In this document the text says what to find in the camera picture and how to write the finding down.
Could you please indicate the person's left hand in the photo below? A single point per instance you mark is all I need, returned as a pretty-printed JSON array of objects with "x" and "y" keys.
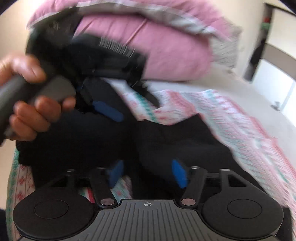
[{"x": 30, "y": 115}]

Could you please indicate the small grey floor fitting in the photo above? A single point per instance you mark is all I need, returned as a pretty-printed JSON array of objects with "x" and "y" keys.
[{"x": 276, "y": 104}]

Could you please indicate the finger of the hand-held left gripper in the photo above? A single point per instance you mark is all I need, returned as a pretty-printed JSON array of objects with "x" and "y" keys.
[
  {"x": 108, "y": 111},
  {"x": 150, "y": 96}
]

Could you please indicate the red green printed blanket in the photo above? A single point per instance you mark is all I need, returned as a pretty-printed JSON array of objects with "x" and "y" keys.
[{"x": 242, "y": 129}]

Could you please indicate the dark cloth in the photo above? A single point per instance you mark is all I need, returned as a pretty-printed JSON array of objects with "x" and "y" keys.
[{"x": 1, "y": 226}]

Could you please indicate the grey framed white wardrobe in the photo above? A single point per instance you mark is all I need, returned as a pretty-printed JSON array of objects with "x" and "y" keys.
[{"x": 277, "y": 71}]

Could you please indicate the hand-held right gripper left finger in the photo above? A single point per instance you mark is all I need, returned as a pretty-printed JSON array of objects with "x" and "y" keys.
[{"x": 116, "y": 174}]

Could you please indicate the black pants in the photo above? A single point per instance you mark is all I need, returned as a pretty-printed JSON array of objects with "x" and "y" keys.
[{"x": 87, "y": 139}]

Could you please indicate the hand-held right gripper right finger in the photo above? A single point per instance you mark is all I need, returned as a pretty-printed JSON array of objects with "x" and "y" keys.
[{"x": 178, "y": 173}]

